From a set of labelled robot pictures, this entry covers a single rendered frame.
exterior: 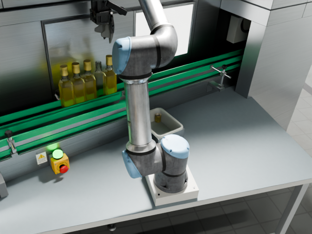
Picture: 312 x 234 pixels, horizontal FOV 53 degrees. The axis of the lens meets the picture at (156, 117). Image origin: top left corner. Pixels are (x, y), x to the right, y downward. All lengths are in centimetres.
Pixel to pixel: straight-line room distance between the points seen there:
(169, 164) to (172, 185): 13
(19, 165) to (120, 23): 85
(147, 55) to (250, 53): 112
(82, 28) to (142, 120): 67
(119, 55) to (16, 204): 78
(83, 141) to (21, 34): 56
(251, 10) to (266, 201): 138
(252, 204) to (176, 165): 133
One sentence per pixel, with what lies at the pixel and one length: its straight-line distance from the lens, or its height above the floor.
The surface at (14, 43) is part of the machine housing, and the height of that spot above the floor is 125.
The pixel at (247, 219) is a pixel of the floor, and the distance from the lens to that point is 242.
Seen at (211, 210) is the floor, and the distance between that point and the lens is 240.
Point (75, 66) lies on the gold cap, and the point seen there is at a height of 116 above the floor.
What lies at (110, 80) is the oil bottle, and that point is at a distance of 163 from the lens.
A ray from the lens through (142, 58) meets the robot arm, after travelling 106.
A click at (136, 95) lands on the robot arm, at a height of 125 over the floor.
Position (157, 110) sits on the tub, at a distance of 178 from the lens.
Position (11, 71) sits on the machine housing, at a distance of 162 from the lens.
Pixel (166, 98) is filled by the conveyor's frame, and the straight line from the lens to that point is 188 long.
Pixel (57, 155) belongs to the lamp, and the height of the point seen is 85.
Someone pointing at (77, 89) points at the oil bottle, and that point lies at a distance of 156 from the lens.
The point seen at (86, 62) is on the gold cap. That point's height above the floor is 116.
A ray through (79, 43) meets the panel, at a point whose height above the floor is 120.
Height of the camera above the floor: 183
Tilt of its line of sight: 35 degrees down
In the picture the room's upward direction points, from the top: 4 degrees clockwise
